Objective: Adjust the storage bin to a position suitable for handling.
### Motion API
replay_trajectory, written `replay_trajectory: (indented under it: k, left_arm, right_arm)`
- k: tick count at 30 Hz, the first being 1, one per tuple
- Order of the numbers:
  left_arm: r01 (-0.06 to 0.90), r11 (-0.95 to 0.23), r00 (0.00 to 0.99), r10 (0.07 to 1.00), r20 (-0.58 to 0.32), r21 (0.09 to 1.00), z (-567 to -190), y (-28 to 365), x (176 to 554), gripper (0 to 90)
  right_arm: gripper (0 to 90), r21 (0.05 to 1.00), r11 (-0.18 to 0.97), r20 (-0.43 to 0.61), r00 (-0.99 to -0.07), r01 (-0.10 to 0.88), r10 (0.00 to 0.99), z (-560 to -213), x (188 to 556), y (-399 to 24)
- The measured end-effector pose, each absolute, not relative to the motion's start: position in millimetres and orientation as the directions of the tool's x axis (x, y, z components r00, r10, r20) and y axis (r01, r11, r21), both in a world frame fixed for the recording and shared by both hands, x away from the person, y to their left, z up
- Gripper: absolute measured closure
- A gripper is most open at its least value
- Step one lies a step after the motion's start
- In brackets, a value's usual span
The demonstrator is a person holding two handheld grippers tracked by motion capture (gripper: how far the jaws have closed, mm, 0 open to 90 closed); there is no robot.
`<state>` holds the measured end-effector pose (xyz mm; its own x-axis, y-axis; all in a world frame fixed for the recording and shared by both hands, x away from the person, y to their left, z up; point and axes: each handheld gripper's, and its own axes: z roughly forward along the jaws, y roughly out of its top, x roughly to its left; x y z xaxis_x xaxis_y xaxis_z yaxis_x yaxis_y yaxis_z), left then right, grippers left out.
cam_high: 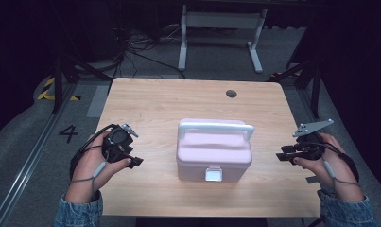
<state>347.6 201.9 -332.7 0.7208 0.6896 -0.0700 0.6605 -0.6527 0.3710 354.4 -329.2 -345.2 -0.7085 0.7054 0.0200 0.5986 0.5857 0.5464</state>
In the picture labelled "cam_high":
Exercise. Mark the person's right hand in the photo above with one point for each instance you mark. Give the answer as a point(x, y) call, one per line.
point(336, 170)

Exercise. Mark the black tripod stand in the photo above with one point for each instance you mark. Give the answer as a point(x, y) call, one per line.
point(315, 85)
point(58, 82)

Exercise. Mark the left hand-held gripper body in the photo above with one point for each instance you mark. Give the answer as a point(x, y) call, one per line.
point(117, 143)

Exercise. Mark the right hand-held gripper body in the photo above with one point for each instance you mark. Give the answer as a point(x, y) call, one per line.
point(312, 149)

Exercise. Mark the round table grommet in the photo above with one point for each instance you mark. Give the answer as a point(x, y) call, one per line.
point(231, 93)

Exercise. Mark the grey tape strip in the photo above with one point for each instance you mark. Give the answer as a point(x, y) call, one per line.
point(312, 179)

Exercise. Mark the person's left hand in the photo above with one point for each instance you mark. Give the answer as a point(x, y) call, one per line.
point(87, 167)

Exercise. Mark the metal floor rail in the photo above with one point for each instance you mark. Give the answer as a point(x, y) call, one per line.
point(24, 167)

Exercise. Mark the dark curtain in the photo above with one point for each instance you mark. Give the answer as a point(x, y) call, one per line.
point(14, 47)
point(358, 63)

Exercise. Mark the white metal stand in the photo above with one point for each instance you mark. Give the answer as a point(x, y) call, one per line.
point(221, 20)

